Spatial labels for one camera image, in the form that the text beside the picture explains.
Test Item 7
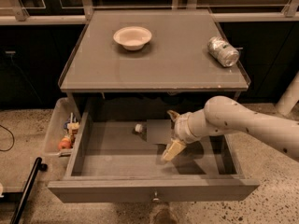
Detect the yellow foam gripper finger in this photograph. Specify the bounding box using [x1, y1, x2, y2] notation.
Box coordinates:
[167, 110, 180, 121]
[162, 139, 187, 161]

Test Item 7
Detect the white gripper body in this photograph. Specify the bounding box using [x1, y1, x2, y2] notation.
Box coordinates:
[174, 111, 203, 144]

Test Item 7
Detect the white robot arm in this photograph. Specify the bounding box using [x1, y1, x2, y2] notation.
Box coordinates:
[162, 96, 299, 161]

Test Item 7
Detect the grey cabinet with counter top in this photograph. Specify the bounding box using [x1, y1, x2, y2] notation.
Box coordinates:
[58, 8, 251, 123]

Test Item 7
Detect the metal drawer knob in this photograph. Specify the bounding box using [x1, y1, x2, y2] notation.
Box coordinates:
[152, 191, 160, 203]

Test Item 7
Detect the grey open top drawer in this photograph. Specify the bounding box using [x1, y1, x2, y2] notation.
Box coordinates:
[49, 98, 259, 203]

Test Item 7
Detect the small colourful toy bottle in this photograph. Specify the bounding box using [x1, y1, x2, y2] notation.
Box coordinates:
[66, 113, 80, 144]

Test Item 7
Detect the crushed silver can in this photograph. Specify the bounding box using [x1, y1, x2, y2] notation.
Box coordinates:
[207, 36, 240, 67]

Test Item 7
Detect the white paper bowl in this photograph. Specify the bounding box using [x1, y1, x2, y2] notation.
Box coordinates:
[113, 26, 152, 51]

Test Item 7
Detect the clear plastic storage bin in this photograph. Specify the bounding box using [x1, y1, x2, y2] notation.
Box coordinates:
[43, 98, 80, 157]

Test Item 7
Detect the orange toy fruit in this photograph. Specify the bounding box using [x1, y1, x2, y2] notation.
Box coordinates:
[58, 137, 72, 150]

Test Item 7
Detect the black metal pole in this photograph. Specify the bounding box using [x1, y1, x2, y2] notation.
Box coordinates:
[10, 157, 48, 224]

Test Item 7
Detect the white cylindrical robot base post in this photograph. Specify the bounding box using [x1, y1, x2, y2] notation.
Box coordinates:
[276, 72, 299, 115]

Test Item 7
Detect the metal window frame rail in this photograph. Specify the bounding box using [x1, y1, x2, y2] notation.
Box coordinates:
[0, 0, 299, 24]

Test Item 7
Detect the black floor cable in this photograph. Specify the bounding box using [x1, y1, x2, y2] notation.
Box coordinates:
[0, 124, 16, 152]

